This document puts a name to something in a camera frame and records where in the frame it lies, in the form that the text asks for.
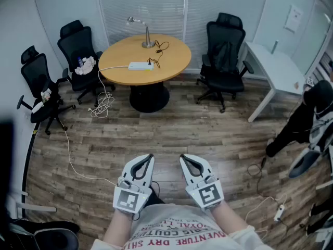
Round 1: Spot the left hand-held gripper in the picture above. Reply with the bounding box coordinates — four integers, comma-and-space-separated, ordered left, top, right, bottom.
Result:
113, 154, 155, 215

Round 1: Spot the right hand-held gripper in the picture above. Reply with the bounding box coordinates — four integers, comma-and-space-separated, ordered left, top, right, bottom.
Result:
179, 154, 225, 211

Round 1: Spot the black lamp cord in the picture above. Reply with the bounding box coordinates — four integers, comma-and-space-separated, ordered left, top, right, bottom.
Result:
147, 40, 170, 69

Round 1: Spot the silver desk lamp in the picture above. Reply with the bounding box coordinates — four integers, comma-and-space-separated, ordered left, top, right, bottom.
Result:
126, 16, 156, 49

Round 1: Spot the person's right forearm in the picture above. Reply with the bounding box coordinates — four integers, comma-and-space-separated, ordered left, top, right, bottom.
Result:
208, 201, 248, 235

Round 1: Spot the person's left forearm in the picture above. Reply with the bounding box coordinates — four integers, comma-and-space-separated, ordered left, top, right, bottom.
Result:
102, 208, 141, 246

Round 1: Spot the person's black trouser leg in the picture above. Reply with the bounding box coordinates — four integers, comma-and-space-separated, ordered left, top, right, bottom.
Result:
150, 182, 166, 206

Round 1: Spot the person's white printed shirt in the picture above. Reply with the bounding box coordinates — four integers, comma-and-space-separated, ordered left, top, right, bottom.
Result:
90, 203, 274, 250

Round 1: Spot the small white power strip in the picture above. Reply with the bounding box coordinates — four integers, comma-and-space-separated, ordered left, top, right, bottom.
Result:
273, 204, 285, 222

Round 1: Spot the black padded chair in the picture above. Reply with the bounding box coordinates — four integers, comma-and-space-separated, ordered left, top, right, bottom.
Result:
0, 218, 80, 250

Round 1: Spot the crumpled pale pink cloth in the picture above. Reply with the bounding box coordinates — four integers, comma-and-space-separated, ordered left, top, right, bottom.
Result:
74, 56, 97, 76

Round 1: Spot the small flower bunch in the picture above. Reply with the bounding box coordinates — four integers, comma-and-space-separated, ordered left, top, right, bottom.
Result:
41, 87, 53, 104

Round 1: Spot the black mesh office chair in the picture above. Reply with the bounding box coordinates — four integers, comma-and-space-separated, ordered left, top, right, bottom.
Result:
16, 45, 76, 136
196, 12, 255, 114
57, 19, 116, 108

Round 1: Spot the white rectangular table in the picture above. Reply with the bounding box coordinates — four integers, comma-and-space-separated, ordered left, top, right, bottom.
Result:
244, 41, 307, 123

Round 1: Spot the white paper notice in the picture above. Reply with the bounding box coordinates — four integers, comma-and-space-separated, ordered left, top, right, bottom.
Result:
283, 5, 304, 34

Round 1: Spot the black floor cable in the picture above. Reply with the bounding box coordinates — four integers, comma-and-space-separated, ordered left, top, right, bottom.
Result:
247, 156, 268, 201

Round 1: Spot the thin white floor cable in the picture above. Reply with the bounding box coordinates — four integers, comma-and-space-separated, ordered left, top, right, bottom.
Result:
61, 128, 118, 188

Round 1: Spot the white floor strip cable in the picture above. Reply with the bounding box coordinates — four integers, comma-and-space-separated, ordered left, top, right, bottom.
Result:
244, 193, 288, 241

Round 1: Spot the black table pedestal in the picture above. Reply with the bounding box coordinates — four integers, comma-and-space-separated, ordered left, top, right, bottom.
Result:
129, 81, 171, 114

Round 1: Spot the thick white power strip cable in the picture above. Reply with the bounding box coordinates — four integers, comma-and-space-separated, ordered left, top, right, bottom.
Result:
87, 65, 130, 119

